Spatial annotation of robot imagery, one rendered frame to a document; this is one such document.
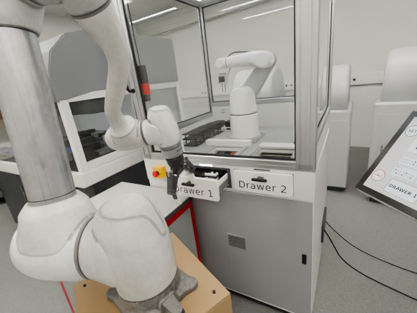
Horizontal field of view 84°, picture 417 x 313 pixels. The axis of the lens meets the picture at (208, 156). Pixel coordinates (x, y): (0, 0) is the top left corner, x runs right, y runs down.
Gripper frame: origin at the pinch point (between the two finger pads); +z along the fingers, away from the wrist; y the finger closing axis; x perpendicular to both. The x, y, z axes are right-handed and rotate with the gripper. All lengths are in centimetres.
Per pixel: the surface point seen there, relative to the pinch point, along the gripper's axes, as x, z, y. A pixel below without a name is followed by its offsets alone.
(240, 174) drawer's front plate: -17.9, 3.4, 22.1
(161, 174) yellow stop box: 33.2, 7.2, 18.5
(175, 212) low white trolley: 13.0, 16.6, 0.6
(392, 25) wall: -108, -12, 348
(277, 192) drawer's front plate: -35.8, 11.0, 20.5
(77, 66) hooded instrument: 83, -60, 31
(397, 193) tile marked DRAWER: -76, -9, 5
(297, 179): -45, 4, 24
